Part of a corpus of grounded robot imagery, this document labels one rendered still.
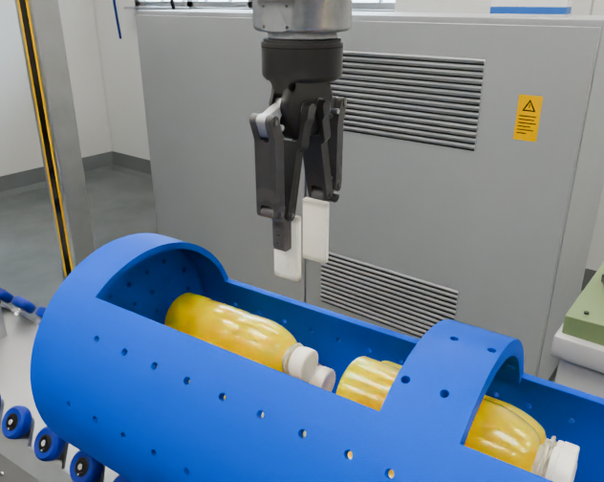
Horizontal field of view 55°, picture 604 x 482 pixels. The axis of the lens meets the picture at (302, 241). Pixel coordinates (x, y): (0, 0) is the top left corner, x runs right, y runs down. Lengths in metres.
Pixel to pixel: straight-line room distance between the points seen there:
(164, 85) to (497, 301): 1.89
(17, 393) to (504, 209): 1.63
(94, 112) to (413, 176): 4.00
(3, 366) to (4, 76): 4.35
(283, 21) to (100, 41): 5.25
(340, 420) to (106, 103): 5.45
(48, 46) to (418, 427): 1.08
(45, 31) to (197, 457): 0.98
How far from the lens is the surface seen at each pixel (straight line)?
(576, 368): 1.07
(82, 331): 0.66
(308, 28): 0.52
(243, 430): 0.52
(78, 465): 0.82
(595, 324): 1.03
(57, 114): 1.35
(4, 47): 5.35
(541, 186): 2.08
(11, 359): 1.15
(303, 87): 0.55
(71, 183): 1.38
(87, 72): 5.71
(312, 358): 0.68
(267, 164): 0.53
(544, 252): 2.14
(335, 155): 0.62
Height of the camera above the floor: 1.51
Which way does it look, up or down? 23 degrees down
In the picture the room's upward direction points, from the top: straight up
